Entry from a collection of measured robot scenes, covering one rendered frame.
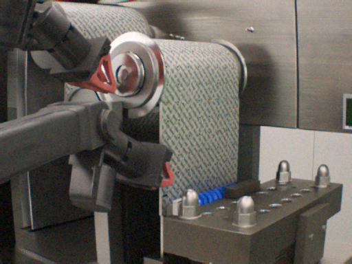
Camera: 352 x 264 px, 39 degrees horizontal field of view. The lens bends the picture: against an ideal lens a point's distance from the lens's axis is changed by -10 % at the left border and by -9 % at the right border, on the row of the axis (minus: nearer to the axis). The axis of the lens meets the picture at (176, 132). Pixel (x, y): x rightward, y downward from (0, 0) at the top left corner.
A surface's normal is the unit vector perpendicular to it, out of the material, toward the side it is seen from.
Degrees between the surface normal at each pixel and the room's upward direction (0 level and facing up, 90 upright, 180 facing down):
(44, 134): 86
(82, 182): 66
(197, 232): 90
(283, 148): 90
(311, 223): 90
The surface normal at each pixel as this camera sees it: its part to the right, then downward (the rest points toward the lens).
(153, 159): -0.54, -0.36
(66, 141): 0.90, 0.09
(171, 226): -0.62, 0.09
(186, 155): 0.79, 0.08
